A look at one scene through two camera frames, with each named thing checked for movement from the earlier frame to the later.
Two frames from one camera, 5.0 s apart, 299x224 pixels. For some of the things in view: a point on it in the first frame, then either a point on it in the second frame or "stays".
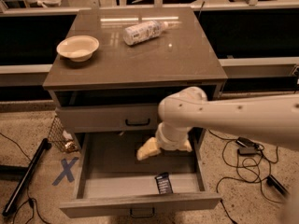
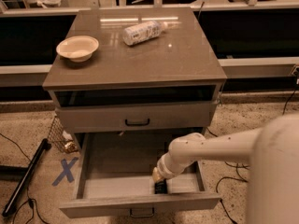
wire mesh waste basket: x=62 y=137 stays
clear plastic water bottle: x=143 y=32 stays
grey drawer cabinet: x=114 y=66 stays
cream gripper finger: x=149 y=149 to x=157 y=175
